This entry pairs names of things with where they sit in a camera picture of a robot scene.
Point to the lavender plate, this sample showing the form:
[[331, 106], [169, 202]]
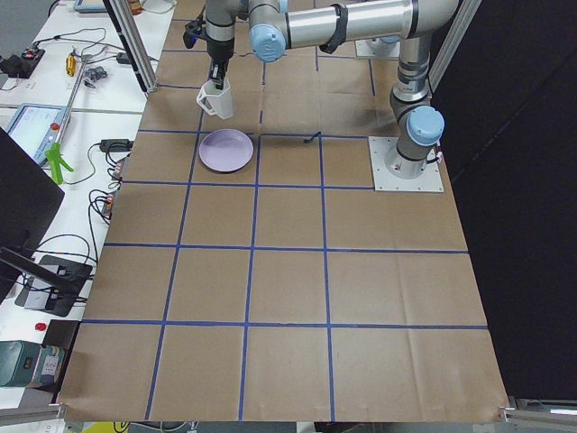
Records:
[[226, 150]]

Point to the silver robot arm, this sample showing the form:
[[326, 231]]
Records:
[[401, 30]]

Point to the black monitor stand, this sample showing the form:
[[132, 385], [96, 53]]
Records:
[[53, 285]]

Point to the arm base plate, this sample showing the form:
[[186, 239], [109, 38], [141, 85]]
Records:
[[393, 173], [383, 48]]

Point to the black power adapter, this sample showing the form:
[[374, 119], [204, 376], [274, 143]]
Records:
[[116, 145]]

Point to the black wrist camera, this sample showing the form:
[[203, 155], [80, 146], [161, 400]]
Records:
[[194, 31]]

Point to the black monitor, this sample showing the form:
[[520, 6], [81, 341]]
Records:
[[30, 199]]

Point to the aluminium frame post right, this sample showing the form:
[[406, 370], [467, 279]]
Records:
[[463, 17]]

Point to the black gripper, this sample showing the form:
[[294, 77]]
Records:
[[220, 50]]

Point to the brown paper table cover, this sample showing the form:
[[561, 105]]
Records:
[[289, 289]]

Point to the teal box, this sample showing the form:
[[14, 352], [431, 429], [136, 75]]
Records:
[[19, 361]]

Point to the green handled reacher grabber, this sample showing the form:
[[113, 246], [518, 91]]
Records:
[[53, 153]]

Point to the blue teach pendant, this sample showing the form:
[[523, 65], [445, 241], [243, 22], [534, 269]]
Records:
[[34, 127]]

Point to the aluminium frame post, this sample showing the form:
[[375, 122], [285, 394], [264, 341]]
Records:
[[463, 17], [121, 16]]

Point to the yellow tool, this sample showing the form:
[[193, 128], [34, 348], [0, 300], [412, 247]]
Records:
[[71, 65]]

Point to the white angular mug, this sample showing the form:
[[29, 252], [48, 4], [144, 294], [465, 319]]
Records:
[[216, 101]]

